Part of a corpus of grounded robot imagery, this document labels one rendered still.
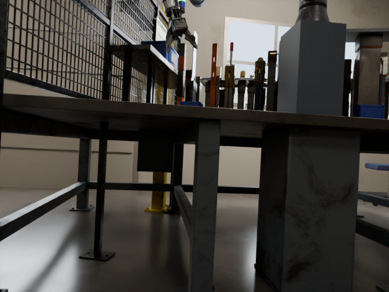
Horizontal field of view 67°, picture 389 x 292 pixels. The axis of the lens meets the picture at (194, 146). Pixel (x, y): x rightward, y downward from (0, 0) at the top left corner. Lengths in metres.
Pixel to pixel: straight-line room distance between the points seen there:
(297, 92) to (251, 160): 2.55
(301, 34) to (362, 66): 0.46
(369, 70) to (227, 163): 2.34
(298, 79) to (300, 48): 0.12
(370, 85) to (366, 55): 0.15
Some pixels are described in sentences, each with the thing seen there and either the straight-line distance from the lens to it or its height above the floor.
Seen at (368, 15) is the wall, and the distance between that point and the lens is 4.84.
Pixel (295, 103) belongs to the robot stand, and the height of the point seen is 0.76.
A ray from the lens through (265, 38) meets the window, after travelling 4.03.
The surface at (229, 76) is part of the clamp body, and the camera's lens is 1.78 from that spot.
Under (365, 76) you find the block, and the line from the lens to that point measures 1.68.
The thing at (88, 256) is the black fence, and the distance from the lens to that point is 1.59.
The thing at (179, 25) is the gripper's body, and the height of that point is 1.12.
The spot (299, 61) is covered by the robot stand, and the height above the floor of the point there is 0.93.
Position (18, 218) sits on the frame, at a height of 0.23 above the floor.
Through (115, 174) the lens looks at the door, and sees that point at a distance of 3.57.
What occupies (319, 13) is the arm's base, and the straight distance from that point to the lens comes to 1.44.
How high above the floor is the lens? 0.56
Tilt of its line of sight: level
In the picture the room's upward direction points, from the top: 3 degrees clockwise
